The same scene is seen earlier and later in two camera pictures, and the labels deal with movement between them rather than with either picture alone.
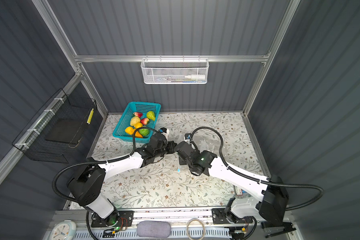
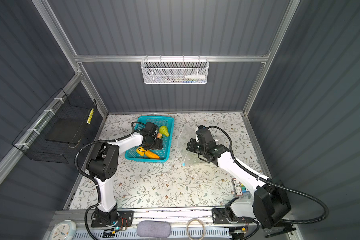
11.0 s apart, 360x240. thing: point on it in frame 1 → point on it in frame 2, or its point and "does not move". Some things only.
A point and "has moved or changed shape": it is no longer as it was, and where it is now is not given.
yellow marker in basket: (90, 117) does not move
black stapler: (272, 228) does not move
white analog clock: (63, 230) does not move
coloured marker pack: (239, 191) does not move
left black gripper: (169, 144) → (158, 145)
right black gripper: (181, 161) → (191, 144)
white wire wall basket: (173, 71) does not move
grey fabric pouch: (156, 229) does not move
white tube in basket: (194, 76) does not move
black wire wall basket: (57, 129) does not move
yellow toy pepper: (130, 130) has moved or changed shape
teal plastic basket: (124, 122) → (164, 154)
